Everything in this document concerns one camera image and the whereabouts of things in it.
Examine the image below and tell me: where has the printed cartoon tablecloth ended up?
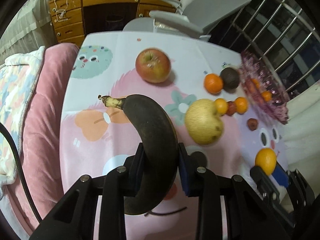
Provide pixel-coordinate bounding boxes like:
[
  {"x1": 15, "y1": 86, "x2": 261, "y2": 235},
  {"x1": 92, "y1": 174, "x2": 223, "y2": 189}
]
[{"x1": 59, "y1": 31, "x2": 293, "y2": 240}]

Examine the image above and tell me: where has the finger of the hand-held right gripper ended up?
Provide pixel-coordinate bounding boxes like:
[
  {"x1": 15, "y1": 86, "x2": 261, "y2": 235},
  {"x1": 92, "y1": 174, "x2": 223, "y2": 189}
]
[
  {"x1": 272, "y1": 164, "x2": 316, "y2": 222},
  {"x1": 249, "y1": 166, "x2": 297, "y2": 230}
]

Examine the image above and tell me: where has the dark brown avocado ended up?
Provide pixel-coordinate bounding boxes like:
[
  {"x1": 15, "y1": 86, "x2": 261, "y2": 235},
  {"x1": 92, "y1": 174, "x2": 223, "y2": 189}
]
[{"x1": 220, "y1": 67, "x2": 240, "y2": 92}]

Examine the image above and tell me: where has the pink sofa cushion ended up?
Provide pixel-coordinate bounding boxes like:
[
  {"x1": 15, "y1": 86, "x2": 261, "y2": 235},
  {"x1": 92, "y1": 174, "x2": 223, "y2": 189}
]
[{"x1": 15, "y1": 42, "x2": 80, "y2": 230}]

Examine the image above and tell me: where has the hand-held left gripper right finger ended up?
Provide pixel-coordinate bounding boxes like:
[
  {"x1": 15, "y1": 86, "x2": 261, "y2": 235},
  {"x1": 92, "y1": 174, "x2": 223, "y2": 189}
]
[{"x1": 177, "y1": 142, "x2": 298, "y2": 240}]

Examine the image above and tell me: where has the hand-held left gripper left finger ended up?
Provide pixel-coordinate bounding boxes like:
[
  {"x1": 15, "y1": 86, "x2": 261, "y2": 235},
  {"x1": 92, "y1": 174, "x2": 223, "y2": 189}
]
[{"x1": 29, "y1": 142, "x2": 145, "y2": 240}]

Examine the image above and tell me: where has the pastel patterned blanket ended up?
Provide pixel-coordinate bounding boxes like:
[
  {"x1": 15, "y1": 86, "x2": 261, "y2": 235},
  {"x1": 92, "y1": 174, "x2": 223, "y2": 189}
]
[{"x1": 0, "y1": 46, "x2": 45, "y2": 193}]

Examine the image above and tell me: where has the white bedding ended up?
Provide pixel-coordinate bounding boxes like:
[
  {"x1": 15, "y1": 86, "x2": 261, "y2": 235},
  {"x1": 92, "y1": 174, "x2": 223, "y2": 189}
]
[{"x1": 282, "y1": 80, "x2": 320, "y2": 205}]

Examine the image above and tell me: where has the metal wire rack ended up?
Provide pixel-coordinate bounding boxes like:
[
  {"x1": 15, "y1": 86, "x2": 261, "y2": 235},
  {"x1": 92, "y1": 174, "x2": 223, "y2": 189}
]
[{"x1": 225, "y1": 0, "x2": 320, "y2": 98}]

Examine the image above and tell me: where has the blackened overripe banana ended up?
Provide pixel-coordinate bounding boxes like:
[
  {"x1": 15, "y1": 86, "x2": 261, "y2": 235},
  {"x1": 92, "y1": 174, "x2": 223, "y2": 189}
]
[{"x1": 97, "y1": 94, "x2": 179, "y2": 216}]

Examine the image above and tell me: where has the white charger cable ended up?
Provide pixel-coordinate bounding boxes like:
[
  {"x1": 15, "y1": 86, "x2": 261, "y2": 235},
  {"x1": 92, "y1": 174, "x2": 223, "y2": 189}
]
[{"x1": 52, "y1": 0, "x2": 70, "y2": 23}]

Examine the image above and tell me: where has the large mandarin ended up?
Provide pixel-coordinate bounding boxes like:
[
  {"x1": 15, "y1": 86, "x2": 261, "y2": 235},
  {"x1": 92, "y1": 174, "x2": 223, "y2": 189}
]
[{"x1": 204, "y1": 73, "x2": 224, "y2": 95}]

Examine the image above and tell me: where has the wooden desk with drawers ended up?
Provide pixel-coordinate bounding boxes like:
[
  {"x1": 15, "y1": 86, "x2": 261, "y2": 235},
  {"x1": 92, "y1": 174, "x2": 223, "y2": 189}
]
[{"x1": 49, "y1": 0, "x2": 183, "y2": 44}]

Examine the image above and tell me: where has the yellow pear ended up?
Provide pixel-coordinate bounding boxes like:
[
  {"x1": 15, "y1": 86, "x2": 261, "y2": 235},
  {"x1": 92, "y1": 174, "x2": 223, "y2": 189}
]
[{"x1": 184, "y1": 99, "x2": 224, "y2": 145}]

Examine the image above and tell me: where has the red apple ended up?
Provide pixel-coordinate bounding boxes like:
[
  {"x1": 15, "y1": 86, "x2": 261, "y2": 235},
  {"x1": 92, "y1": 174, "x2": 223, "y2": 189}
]
[{"x1": 135, "y1": 48, "x2": 172, "y2": 83}]

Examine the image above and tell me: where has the pink glass plate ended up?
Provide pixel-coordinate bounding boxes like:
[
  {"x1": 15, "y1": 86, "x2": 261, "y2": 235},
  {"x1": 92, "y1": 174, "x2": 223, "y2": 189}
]
[{"x1": 237, "y1": 50, "x2": 290, "y2": 124}]

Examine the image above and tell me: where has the grey chair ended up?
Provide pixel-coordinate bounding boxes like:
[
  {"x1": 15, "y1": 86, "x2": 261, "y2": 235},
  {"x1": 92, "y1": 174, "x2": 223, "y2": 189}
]
[{"x1": 122, "y1": 0, "x2": 253, "y2": 42}]

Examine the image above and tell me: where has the pale curtain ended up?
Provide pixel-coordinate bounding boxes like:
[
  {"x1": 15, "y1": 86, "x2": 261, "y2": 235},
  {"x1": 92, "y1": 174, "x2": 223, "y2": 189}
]
[{"x1": 0, "y1": 0, "x2": 58, "y2": 63}]

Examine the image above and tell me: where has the black cable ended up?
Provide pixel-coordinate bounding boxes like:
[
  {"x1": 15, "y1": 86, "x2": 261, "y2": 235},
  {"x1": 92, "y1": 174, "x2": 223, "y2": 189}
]
[{"x1": 0, "y1": 124, "x2": 42, "y2": 223}]

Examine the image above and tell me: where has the yellow-orange orange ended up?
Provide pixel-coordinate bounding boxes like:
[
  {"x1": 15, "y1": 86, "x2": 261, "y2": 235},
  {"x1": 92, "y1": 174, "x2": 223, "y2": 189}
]
[{"x1": 255, "y1": 148, "x2": 277, "y2": 176}]

